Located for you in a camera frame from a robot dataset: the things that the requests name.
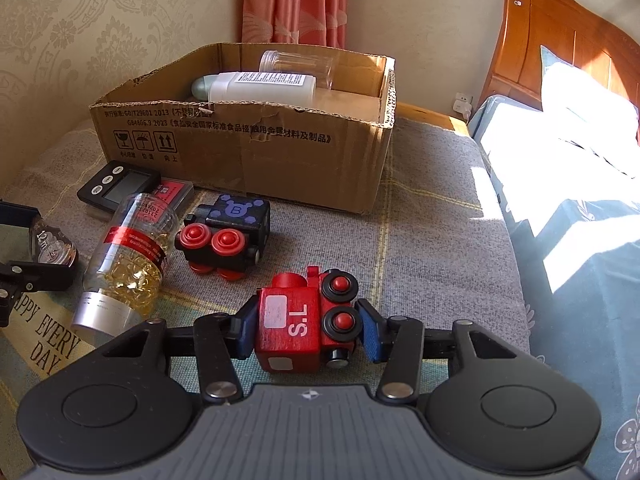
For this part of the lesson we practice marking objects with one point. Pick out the white wall socket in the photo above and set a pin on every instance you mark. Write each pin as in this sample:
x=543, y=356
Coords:
x=462, y=105

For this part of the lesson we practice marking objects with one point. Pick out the blue floral bed blanket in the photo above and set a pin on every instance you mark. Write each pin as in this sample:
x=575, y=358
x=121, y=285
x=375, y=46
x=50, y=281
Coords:
x=575, y=260

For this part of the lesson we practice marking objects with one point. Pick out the black blue toy train car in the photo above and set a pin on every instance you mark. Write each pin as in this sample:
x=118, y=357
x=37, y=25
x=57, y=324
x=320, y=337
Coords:
x=235, y=215

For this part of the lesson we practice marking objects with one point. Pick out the wooden bed headboard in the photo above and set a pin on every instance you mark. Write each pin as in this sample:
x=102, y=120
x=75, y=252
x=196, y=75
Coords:
x=540, y=35

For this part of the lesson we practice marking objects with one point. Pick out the clear capsule bottle silver cap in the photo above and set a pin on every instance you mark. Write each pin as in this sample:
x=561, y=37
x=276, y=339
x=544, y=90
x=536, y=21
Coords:
x=130, y=260

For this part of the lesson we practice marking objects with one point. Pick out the small red box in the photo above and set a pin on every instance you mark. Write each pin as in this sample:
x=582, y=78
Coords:
x=175, y=192

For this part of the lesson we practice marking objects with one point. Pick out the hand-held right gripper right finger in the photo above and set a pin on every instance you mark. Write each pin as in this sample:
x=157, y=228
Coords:
x=370, y=334

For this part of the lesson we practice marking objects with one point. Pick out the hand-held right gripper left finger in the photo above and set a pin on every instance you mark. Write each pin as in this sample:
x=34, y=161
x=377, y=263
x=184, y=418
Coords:
x=246, y=332

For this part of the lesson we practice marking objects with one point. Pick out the black digital timer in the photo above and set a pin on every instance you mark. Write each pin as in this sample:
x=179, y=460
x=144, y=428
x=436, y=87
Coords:
x=120, y=182

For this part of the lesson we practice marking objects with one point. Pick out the white plastic bottle green label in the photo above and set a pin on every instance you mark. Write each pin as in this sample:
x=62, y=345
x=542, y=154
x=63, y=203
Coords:
x=260, y=91

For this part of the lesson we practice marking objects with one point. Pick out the clear plastic cup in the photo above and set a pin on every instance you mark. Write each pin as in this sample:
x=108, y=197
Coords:
x=300, y=62

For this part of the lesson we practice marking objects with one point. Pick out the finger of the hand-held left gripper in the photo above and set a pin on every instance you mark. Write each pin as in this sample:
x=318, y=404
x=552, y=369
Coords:
x=15, y=210
x=45, y=275

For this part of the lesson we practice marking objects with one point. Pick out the white pillow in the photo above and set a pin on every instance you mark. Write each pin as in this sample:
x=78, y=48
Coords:
x=575, y=105

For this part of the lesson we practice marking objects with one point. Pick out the clear brown correction tape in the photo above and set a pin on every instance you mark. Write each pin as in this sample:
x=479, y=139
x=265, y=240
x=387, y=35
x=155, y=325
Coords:
x=55, y=250

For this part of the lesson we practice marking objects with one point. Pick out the red toy train engine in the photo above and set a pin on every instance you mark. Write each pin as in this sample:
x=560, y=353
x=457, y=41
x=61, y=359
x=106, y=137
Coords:
x=290, y=320

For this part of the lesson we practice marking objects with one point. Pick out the checked green grey cloth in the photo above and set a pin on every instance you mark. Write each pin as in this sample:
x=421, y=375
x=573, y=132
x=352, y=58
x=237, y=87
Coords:
x=425, y=240

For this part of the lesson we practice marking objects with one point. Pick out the pink curtain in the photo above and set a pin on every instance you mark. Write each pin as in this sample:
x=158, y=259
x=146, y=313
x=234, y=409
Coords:
x=295, y=0

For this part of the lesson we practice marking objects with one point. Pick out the cardboard box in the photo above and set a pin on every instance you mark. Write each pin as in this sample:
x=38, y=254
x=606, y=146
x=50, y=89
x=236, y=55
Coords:
x=250, y=160

